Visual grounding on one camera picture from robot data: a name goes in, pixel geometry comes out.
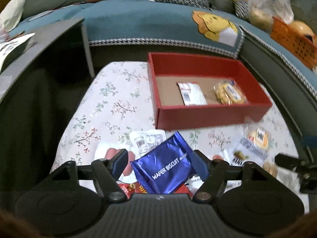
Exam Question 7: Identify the sausage pack white plastic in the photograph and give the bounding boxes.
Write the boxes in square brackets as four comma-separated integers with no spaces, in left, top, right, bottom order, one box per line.
[95,141,138,184]

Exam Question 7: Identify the red Trolli candy bag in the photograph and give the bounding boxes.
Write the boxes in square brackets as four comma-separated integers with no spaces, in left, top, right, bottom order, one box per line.
[118,182,193,199]

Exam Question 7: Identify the white Loacker wafer packet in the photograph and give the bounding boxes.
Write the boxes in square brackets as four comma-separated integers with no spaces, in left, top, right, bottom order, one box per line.
[228,137,268,166]

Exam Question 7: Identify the clear bread roll packet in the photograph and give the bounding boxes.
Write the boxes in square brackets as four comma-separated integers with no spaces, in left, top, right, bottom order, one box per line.
[247,126,270,151]

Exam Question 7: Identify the blue wafer biscuit packet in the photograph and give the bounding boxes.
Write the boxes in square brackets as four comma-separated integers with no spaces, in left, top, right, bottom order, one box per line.
[131,132,197,194]

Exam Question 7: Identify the white barcode snack packet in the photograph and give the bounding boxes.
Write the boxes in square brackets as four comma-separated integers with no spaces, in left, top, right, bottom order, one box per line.
[129,130,167,159]

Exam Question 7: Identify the yellow cookies clear packet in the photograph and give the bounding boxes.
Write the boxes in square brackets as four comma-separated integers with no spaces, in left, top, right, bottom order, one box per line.
[214,80,248,105]

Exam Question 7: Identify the small white label packet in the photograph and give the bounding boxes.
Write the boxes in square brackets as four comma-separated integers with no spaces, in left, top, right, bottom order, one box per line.
[177,82,207,106]

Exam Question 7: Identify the red cardboard box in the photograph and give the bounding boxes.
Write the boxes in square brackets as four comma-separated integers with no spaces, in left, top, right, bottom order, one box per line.
[148,53,272,131]

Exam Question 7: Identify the orange plastic basket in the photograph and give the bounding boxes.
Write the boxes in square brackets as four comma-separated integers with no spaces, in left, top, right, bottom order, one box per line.
[270,17,316,69]

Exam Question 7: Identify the dark grey side table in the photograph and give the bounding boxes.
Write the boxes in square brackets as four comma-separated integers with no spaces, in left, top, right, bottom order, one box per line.
[1,18,95,100]

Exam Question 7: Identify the white paper packet on table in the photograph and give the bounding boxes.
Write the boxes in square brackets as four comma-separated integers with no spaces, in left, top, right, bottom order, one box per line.
[0,32,35,73]

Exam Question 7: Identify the clear plastic bag with food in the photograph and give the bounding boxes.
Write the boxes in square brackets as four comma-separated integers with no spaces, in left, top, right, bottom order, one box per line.
[248,0,294,33]

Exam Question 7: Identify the white cloth on sofa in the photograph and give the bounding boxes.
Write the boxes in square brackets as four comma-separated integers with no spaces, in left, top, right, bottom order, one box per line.
[0,0,26,32]

